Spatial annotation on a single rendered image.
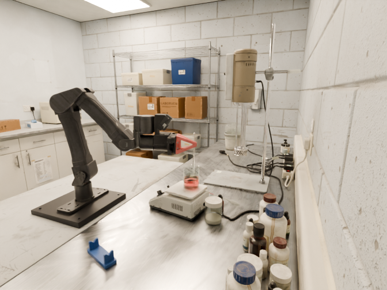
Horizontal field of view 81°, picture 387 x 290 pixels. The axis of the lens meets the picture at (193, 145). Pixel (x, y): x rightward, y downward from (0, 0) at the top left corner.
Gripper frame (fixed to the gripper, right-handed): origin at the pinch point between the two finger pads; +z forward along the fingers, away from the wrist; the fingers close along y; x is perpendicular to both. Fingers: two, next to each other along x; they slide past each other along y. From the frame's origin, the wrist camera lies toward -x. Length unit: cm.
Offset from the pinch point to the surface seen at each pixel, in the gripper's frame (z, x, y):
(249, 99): 22.5, -16.2, 22.4
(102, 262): -21.5, 24.8, -31.6
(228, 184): 16.1, 23.6, 20.9
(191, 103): -13, -4, 216
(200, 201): 2.9, 19.4, -5.8
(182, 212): -3.0, 22.6, -8.8
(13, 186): -203, 89, 144
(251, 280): 12.8, 14.4, -45.8
